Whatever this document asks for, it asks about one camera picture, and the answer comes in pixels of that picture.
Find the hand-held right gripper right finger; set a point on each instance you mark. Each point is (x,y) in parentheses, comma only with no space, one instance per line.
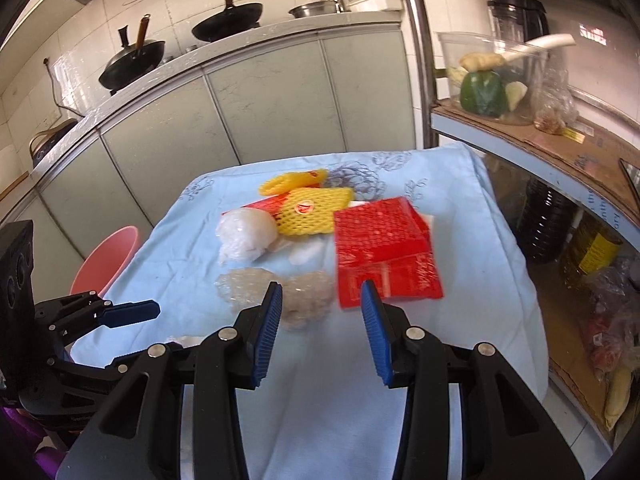
(375,335)

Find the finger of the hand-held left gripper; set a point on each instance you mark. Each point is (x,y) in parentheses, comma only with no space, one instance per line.
(130,312)
(85,366)

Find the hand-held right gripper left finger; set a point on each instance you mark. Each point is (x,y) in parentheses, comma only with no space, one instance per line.
(267,330)

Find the pink plastic bucket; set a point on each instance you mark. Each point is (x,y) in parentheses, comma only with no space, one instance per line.
(107,260)

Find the red plastic mesh wrapper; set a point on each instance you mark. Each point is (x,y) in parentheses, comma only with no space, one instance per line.
(385,250)

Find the long red cardboard box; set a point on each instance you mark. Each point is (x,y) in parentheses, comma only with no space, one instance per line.
(257,205)

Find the person's left forearm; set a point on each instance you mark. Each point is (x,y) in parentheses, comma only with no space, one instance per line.
(30,450)

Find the clear bubble wrap piece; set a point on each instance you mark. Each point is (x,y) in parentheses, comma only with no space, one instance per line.
(240,287)
(310,300)

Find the crumpled white plastic bag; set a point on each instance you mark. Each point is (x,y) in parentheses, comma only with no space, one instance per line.
(245,240)

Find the light blue printed cloth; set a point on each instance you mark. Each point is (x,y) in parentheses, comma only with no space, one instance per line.
(320,410)

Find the yellow foam fruit net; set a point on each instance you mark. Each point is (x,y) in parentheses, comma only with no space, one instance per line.
(310,212)

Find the dark oil bottle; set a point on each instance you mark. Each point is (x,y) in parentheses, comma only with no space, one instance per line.
(545,220)

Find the yellow oil bottle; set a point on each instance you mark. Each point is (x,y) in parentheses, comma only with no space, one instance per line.
(592,250)

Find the black wok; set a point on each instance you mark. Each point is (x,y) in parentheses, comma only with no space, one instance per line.
(132,65)

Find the grey kitchen counter cabinet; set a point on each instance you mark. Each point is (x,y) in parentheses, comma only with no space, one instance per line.
(280,95)

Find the crumpled plastic bags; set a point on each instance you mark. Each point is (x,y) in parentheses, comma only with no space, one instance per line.
(612,320)

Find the brown cardboard sheet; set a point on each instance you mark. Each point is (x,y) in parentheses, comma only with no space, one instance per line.
(565,160)

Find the green pepper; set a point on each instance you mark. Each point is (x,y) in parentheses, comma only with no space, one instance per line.
(482,92)

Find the pale vegetable piece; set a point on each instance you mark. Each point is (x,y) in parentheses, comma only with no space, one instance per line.
(516,96)

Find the metal shelf rack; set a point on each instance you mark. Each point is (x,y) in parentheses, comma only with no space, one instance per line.
(417,60)

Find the ginger root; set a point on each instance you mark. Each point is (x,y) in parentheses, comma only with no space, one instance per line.
(482,61)

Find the clear bag of food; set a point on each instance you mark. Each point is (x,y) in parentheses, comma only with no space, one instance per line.
(552,100)

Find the clear plastic container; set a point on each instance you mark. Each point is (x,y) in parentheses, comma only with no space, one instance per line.
(452,50)

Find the black frying pan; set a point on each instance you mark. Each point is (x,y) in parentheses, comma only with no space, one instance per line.
(230,20)

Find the steel pot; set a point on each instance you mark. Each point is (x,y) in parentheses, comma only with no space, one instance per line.
(315,9)

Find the white plastic tray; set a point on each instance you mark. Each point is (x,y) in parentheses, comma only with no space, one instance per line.
(377,2)

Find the white radish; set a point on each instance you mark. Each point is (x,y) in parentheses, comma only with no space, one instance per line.
(545,42)

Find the black blender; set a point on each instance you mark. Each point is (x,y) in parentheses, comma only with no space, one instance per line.
(520,15)

